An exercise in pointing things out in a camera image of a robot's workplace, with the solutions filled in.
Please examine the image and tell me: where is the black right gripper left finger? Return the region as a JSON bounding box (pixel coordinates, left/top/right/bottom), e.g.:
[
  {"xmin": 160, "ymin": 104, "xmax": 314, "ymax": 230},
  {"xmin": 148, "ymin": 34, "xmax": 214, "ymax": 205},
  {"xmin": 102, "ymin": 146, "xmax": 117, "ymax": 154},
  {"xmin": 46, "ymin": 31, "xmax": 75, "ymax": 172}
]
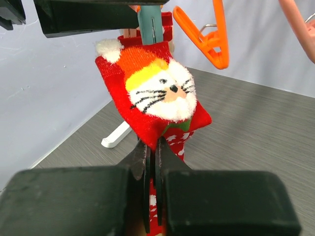
[{"xmin": 0, "ymin": 141, "xmax": 151, "ymax": 236}]

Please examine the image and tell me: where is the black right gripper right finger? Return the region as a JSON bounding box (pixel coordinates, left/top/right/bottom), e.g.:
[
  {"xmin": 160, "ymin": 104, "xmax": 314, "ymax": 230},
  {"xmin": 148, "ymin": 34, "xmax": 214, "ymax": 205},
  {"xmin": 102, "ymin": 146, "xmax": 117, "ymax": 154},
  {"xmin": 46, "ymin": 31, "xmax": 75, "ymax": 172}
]
[{"xmin": 155, "ymin": 138, "xmax": 302, "ymax": 236}]

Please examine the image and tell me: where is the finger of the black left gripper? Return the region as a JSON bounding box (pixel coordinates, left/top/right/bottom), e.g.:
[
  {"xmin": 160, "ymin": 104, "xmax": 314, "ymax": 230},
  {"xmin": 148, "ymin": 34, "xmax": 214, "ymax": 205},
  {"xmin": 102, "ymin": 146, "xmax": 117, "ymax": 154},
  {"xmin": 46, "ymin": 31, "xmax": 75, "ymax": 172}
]
[
  {"xmin": 34, "ymin": 0, "xmax": 167, "ymax": 38},
  {"xmin": 0, "ymin": 0, "xmax": 26, "ymax": 30}
]

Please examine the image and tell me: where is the red christmas sock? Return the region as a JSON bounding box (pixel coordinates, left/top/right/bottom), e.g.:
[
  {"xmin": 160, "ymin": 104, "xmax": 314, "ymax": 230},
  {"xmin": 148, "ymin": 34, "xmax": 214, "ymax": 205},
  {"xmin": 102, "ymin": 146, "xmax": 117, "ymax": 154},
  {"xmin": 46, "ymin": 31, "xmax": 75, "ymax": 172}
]
[{"xmin": 94, "ymin": 12, "xmax": 213, "ymax": 236}]

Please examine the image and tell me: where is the pink round clip hanger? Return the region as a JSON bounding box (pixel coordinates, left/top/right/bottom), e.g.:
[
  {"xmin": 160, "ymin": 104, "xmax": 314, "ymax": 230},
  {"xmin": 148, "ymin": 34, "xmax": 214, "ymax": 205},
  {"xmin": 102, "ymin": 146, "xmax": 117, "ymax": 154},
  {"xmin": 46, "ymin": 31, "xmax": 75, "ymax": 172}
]
[{"xmin": 279, "ymin": 0, "xmax": 315, "ymax": 63}]

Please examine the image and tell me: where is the pink clothes clip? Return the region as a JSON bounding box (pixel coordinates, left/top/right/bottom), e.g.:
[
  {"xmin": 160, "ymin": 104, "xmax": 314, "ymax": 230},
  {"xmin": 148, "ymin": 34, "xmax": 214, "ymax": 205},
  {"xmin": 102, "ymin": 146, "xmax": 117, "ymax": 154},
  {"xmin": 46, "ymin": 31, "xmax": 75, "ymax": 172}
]
[{"xmin": 120, "ymin": 5, "xmax": 141, "ymax": 38}]

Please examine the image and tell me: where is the white metal clothes rack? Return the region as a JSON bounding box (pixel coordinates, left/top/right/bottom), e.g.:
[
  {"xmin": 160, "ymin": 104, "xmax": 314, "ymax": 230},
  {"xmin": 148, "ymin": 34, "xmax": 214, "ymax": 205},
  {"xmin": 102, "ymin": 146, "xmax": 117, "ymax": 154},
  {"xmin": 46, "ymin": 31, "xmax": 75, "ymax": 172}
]
[{"xmin": 101, "ymin": 121, "xmax": 131, "ymax": 148}]

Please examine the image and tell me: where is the teal clothes clip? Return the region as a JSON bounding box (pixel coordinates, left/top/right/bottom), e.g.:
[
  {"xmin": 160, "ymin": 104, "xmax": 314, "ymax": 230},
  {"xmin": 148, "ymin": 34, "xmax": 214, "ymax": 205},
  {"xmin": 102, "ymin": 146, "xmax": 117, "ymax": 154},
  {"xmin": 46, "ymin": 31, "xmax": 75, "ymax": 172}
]
[{"xmin": 137, "ymin": 5, "xmax": 163, "ymax": 45}]

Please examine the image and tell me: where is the orange clothes clip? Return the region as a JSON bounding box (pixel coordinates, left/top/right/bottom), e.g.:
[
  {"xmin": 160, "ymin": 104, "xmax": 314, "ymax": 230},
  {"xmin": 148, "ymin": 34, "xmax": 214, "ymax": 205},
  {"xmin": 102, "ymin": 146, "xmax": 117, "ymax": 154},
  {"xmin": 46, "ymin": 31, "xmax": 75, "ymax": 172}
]
[{"xmin": 173, "ymin": 0, "xmax": 229, "ymax": 70}]

